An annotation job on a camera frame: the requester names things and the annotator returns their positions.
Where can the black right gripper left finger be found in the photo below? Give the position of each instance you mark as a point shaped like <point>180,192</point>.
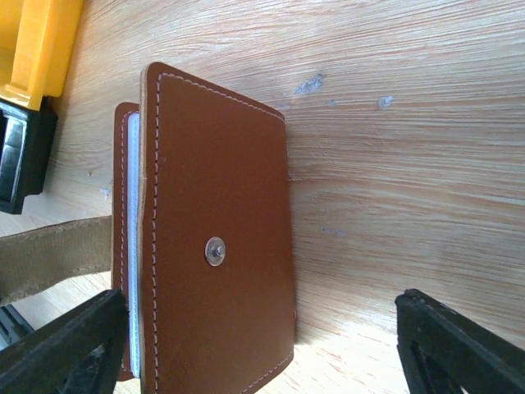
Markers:
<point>79,352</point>

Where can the brown leather card holder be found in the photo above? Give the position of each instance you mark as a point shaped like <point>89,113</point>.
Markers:
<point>199,243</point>

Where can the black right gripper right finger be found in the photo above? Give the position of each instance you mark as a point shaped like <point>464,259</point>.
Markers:
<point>441,351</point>

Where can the yellow storage bin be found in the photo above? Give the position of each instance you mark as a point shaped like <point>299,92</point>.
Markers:
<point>37,38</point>

